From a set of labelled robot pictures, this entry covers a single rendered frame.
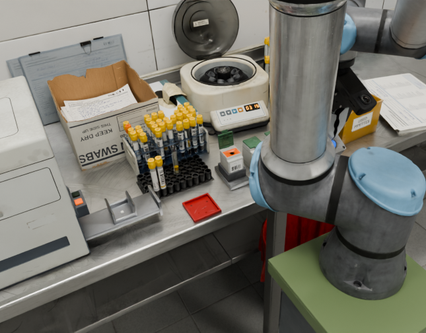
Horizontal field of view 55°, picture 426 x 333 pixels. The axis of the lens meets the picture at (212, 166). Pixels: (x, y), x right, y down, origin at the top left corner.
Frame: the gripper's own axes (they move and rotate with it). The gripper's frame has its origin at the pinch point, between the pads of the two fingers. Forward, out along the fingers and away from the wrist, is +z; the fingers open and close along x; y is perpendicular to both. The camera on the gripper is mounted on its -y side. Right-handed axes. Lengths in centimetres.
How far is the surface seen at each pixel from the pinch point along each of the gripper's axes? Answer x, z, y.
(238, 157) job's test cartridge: 22.7, 1.3, 6.8
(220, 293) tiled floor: 17, 96, 35
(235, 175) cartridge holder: 24.0, 5.6, 5.9
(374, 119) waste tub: -19.0, 3.7, 4.9
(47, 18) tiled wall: 50, -21, 66
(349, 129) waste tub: -10.2, 3.9, 4.6
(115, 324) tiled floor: 61, 96, 44
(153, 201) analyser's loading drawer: 44.8, 4.3, 6.2
